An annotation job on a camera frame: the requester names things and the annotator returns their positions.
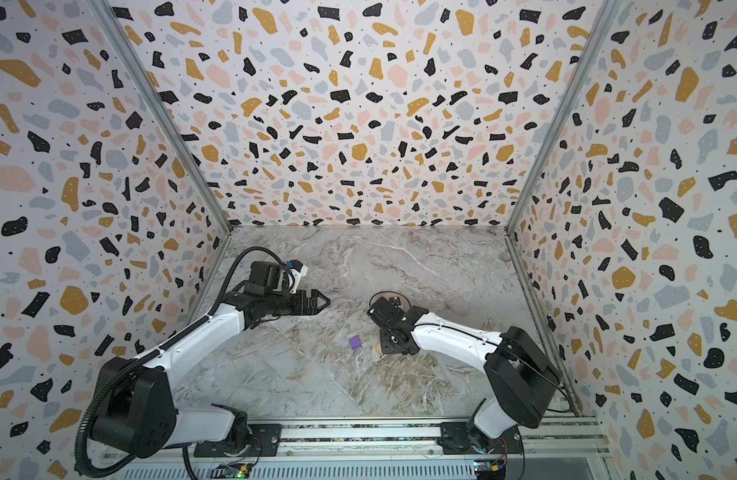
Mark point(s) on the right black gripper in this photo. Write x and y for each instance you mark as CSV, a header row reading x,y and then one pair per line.
x,y
392,327

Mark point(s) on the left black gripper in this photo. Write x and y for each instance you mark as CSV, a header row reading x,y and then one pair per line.
x,y
311,308

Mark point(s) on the purple cube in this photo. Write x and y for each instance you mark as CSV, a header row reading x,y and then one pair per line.
x,y
355,342

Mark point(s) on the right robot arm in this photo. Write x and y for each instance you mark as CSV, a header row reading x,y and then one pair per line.
x,y
522,378

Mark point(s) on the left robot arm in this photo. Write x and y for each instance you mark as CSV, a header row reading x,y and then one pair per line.
x,y
133,408

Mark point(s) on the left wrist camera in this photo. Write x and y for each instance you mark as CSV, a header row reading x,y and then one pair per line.
x,y
297,272

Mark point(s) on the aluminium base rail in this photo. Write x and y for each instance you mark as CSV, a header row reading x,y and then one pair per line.
x,y
391,448

